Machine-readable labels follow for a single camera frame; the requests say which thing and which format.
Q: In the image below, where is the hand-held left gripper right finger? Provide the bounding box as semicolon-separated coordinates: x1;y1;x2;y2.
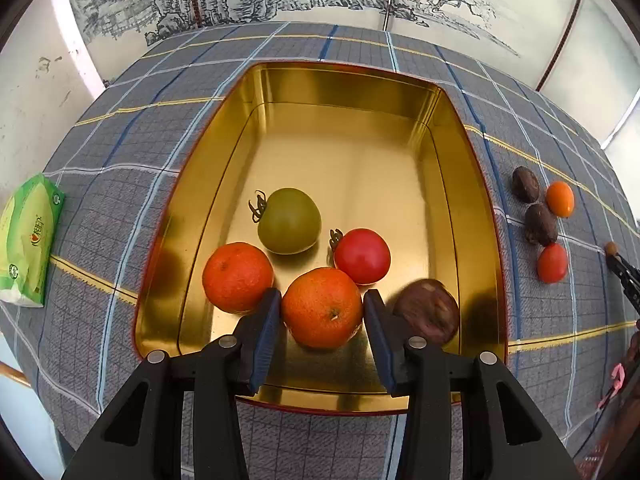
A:
362;289;581;480

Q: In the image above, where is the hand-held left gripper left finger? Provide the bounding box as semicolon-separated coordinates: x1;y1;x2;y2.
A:
62;287;283;480

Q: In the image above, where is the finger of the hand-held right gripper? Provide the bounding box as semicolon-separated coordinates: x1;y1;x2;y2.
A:
606;252;640;313

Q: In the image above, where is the dark brown mangosteen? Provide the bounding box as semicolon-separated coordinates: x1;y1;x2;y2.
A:
524;203;559;247
511;166;541;204
392;279;461;346

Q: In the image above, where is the large mandarin orange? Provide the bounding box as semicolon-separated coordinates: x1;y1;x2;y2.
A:
281;267;364;350

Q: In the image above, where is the red tomato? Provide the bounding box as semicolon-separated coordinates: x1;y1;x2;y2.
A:
328;228;392;286
536;243;570;284

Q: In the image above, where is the smooth round orange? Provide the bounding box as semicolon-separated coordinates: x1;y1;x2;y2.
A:
545;181;576;219

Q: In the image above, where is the green tomato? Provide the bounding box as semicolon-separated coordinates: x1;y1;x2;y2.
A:
248;187;322;255

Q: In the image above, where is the red tin box gold interior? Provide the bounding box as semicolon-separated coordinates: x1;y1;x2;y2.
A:
132;61;510;417

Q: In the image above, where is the blue plaid tablecloth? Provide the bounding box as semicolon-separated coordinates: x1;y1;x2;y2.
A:
0;22;640;480

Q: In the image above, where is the wooden chair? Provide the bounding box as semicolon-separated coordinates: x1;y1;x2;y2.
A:
0;360;31;388

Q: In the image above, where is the green tissue pack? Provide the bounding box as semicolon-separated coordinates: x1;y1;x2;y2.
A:
0;172;66;307

